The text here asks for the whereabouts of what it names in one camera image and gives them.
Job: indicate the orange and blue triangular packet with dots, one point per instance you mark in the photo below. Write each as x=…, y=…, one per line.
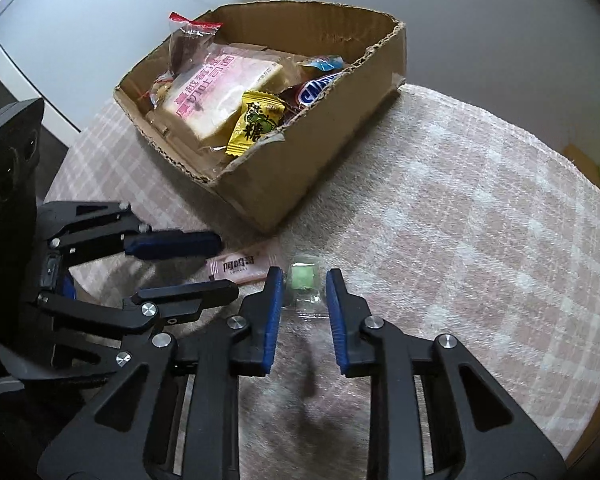
x=325, y=63

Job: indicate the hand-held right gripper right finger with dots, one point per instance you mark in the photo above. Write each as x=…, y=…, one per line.
x=337, y=320

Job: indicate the pink plaid tablecloth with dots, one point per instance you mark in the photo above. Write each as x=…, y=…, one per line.
x=455, y=260

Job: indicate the yellow candy packet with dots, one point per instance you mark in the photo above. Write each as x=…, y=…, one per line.
x=255, y=125

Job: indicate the clear red-edged dark cake packet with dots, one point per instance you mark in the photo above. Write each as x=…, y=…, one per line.
x=187, y=45

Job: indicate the clear pink-print bread packet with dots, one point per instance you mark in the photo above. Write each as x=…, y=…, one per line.
x=215, y=95

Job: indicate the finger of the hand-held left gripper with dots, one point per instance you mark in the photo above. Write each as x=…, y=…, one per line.
x=180, y=297
x=180, y=245

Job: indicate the clear green cube candy packet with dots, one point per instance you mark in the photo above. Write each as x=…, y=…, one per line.
x=302, y=280

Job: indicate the brown chocolate bar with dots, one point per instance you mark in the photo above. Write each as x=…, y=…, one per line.
x=315, y=91

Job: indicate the brown cardboard box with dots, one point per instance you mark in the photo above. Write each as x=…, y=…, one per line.
x=300, y=170

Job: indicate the clear red-edged date packet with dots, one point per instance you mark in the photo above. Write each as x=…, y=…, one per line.
x=160, y=91

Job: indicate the pink candy packet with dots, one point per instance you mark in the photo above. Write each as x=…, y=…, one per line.
x=240, y=265

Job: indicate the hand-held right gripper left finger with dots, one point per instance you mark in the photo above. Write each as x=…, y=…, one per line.
x=275, y=310

